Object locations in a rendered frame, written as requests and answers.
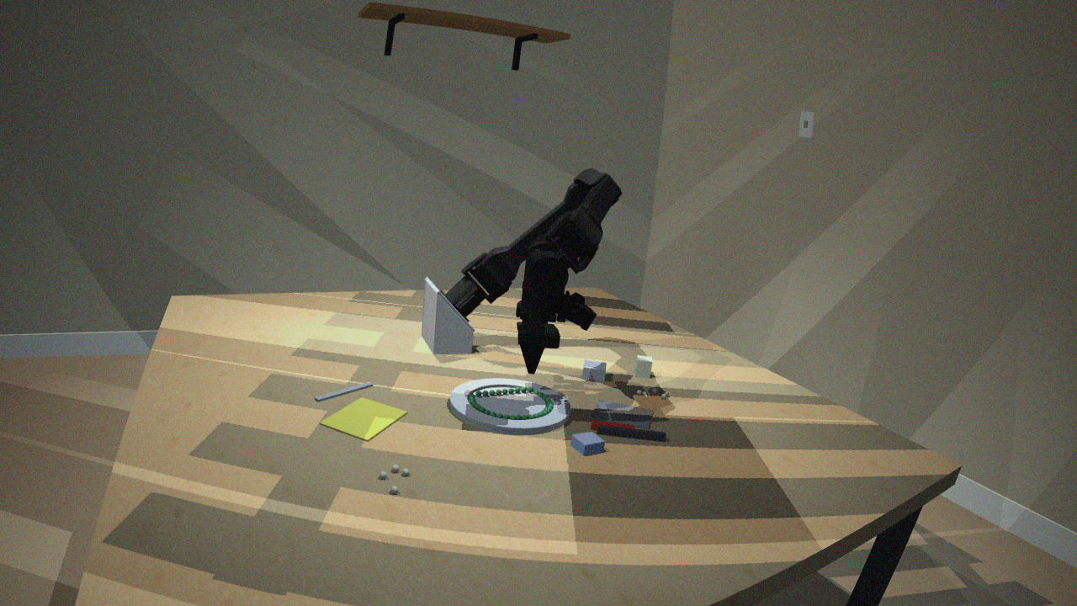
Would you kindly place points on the grey flat bar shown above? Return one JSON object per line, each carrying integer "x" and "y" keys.
{"x": 342, "y": 392}

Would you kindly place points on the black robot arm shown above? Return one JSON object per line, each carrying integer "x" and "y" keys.
{"x": 570, "y": 231}

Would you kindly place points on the yellow-green flat square panel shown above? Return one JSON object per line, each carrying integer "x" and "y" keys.
{"x": 363, "y": 419}

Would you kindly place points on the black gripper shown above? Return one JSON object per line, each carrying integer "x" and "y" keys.
{"x": 534, "y": 332}

